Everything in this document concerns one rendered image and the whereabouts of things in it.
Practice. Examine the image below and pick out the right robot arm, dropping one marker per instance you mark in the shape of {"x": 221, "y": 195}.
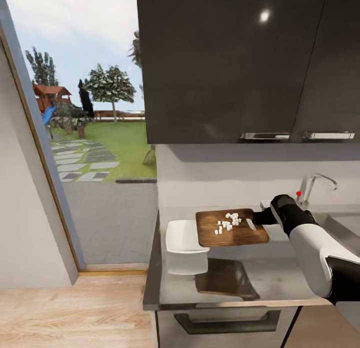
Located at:
{"x": 331, "y": 271}

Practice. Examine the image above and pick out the fixed window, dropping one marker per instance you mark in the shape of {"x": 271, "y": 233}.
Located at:
{"x": 77, "y": 68}

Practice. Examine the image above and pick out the drop in sink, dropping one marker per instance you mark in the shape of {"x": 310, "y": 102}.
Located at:
{"x": 344, "y": 227}

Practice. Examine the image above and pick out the cutting board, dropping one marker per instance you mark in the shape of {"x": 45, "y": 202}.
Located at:
{"x": 208, "y": 222}

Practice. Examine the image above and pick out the bowl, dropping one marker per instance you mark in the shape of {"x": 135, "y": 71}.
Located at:
{"x": 182, "y": 238}

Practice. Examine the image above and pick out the dishwasher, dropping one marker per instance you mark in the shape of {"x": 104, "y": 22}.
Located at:
{"x": 247, "y": 327}

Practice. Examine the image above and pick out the cabinet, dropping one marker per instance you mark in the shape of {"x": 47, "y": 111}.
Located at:
{"x": 250, "y": 71}

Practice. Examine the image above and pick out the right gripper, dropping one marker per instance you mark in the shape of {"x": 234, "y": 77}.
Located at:
{"x": 261, "y": 218}

